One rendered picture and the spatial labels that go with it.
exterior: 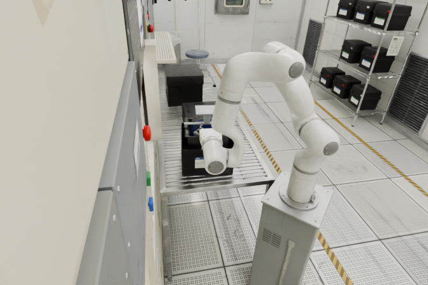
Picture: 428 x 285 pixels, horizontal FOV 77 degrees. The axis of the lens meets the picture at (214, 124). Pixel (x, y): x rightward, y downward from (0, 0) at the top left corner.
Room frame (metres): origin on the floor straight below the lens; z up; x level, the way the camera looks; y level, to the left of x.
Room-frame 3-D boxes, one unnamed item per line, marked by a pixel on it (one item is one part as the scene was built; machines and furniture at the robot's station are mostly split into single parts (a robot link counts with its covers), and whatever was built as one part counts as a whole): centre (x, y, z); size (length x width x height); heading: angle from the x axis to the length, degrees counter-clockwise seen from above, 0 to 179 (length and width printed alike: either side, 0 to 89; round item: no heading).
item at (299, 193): (0.99, -0.43, 0.85); 0.19 x 0.19 x 0.18
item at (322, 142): (0.96, -0.44, 1.07); 0.19 x 0.12 x 0.24; 14
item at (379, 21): (3.33, -1.96, 1.31); 0.30 x 0.28 x 0.26; 13
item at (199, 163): (1.25, 0.04, 0.85); 0.28 x 0.28 x 0.17; 7
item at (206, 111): (1.25, 0.04, 0.93); 0.24 x 0.20 x 0.32; 97
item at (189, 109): (1.68, 0.07, 0.83); 0.29 x 0.29 x 0.13; 14
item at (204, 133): (1.02, 0.01, 1.06); 0.11 x 0.10 x 0.07; 7
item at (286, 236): (0.99, -0.43, 0.38); 0.28 x 0.28 x 0.76; 58
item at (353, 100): (3.34, -1.97, 0.31); 0.30 x 0.28 x 0.26; 10
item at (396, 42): (3.12, -1.99, 1.05); 0.17 x 0.03 x 0.26; 103
